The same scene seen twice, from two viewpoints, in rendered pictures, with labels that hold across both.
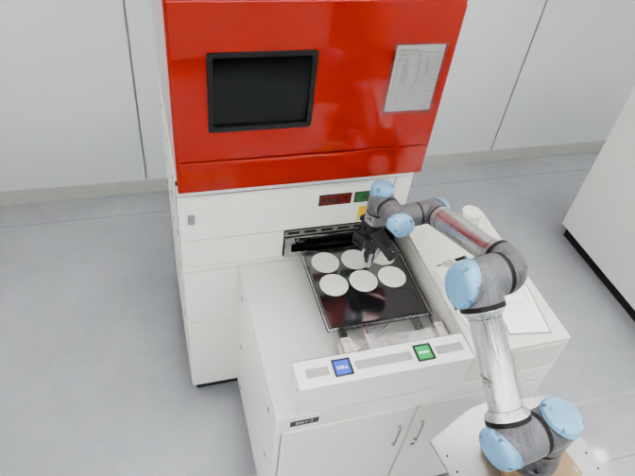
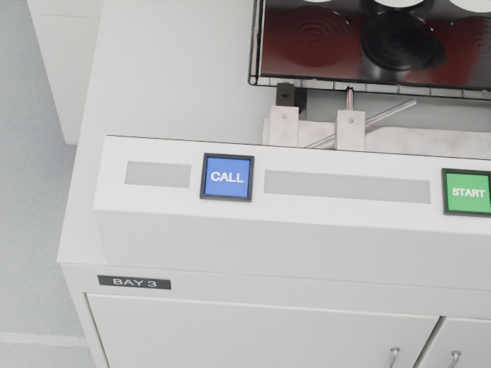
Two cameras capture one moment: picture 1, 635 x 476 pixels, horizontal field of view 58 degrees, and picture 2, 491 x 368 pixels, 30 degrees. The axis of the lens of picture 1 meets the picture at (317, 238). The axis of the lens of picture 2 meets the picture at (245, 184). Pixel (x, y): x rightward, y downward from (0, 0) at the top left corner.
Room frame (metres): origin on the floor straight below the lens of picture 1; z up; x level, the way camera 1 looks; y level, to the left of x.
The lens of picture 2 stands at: (0.51, -0.34, 1.82)
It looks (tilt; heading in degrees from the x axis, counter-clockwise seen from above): 60 degrees down; 23
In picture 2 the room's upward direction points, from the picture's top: 3 degrees clockwise
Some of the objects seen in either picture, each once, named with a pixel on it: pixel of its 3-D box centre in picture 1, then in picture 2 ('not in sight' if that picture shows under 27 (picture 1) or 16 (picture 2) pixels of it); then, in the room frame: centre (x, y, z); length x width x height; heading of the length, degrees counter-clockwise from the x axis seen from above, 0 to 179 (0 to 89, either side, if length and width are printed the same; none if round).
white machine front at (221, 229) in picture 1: (297, 218); not in sight; (1.52, 0.08, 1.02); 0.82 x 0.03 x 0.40; 111
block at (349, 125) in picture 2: (372, 346); (349, 144); (1.11, -0.22, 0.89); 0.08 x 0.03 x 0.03; 21
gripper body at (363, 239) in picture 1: (369, 232); not in sight; (1.45, -0.18, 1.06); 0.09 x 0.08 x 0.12; 53
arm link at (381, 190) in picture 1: (381, 198); not in sight; (1.44, -0.18, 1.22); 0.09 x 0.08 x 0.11; 30
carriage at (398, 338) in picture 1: (393, 347); (410, 161); (1.14, -0.29, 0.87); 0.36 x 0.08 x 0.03; 111
